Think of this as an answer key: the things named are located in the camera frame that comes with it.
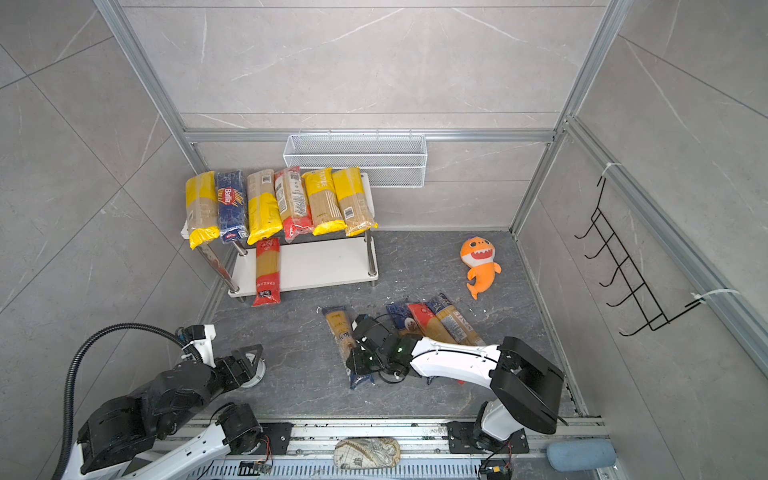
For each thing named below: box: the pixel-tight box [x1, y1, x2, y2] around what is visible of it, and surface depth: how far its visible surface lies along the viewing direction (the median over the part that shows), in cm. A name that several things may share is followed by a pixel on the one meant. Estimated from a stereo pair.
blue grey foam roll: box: [546, 438, 617, 472], surface depth 71 cm
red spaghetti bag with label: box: [274, 166, 314, 243], surface depth 76 cm
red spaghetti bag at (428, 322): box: [407, 302, 456, 344], surface depth 92 cm
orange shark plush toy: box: [460, 236, 502, 300], surface depth 106 cm
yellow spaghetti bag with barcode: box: [332, 166, 379, 237], surface depth 77 cm
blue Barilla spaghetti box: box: [216, 170, 249, 244], surface depth 75 cm
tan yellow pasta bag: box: [247, 169, 283, 245], surface depth 76 cm
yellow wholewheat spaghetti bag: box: [302, 168, 348, 236], surface depth 77 cm
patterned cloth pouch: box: [333, 437, 401, 469], surface depth 70 cm
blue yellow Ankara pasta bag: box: [386, 303, 424, 337], surface depth 95 cm
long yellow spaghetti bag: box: [185, 171, 220, 250], surface depth 75 cm
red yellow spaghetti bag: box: [252, 237, 281, 307], surface depth 97 cm
